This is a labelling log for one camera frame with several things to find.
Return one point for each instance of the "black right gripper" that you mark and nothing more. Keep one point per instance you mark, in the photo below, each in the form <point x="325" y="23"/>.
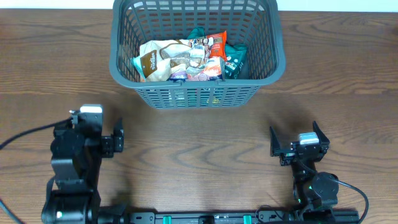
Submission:
<point x="292" y="150"/>

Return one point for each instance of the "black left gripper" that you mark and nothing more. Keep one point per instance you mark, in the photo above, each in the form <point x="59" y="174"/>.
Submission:
<point x="107" y="144"/>

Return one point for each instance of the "teal wipes packet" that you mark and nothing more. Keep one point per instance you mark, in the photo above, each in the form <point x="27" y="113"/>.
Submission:
<point x="136" y="61"/>

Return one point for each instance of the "beige brown snack bag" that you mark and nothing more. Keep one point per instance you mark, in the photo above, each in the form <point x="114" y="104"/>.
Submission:
<point x="156" y="56"/>

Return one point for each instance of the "green coffee bag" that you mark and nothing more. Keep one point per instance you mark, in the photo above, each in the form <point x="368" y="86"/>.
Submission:
<point x="235" y="54"/>

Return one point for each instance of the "colourful tissue pack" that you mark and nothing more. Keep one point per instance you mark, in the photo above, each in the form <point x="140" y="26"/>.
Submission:
<point x="191" y="71"/>

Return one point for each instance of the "orange spaghetti packet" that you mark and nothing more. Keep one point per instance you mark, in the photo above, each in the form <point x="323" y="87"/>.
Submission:
<point x="216" y="43"/>

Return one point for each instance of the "grey plastic basket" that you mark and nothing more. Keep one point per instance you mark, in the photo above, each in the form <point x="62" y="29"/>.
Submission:
<point x="256" y="24"/>

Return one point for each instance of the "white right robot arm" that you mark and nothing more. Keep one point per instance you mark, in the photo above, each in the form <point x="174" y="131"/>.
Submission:
<point x="316" y="192"/>

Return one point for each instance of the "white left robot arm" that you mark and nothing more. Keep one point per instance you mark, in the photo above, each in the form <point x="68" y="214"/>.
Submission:
<point x="72" y="193"/>

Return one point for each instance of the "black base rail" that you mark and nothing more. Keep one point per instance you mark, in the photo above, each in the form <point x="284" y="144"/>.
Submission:
<point x="258" y="217"/>

